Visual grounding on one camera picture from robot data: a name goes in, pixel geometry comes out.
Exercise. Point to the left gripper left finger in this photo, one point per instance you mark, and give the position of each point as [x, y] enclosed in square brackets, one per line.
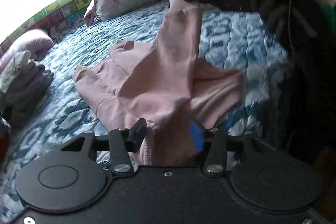
[129, 138]

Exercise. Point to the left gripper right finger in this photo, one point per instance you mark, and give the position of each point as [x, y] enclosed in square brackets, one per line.
[202, 136]

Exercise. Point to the blue white patterned quilt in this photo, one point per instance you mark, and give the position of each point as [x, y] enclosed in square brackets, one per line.
[228, 40]

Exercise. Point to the pink sweatshirt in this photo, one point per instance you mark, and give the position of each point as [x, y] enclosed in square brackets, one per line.
[165, 82]

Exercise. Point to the pink pillow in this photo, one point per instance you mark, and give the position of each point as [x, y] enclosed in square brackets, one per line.
[36, 41]

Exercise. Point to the stack of folded clothes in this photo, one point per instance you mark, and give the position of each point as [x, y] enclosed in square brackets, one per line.
[24, 82]

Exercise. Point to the colourful alphabet bed bumper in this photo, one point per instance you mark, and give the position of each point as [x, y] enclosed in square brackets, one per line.
[53, 19]

